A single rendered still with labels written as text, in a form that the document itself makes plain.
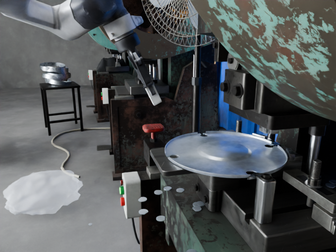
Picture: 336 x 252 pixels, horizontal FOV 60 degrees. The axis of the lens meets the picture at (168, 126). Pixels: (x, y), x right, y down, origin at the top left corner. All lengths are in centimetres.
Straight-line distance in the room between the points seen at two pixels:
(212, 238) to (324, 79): 47
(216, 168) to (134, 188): 37
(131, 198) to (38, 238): 99
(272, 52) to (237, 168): 40
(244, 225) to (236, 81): 31
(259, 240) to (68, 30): 70
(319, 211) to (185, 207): 30
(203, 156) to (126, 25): 45
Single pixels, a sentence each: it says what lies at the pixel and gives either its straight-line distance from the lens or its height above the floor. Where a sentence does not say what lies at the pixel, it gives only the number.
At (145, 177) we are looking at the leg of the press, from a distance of 95.
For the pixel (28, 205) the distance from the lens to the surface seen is 193.
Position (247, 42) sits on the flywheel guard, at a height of 104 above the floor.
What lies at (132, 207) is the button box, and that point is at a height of 54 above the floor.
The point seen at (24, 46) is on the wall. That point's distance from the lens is 731.
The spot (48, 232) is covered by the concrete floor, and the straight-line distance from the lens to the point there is 187.
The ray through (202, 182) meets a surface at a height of 70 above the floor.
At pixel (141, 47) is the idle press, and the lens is 195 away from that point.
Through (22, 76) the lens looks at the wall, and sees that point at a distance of 738.
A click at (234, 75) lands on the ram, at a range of 69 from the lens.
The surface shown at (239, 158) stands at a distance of 68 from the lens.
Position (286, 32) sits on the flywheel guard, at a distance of 24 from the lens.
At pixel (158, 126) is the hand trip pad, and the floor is 76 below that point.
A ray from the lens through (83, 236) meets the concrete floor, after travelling 178.
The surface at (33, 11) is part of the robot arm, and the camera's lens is 85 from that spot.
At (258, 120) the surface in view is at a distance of 68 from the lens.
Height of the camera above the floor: 104
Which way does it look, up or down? 16 degrees down
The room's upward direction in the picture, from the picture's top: straight up
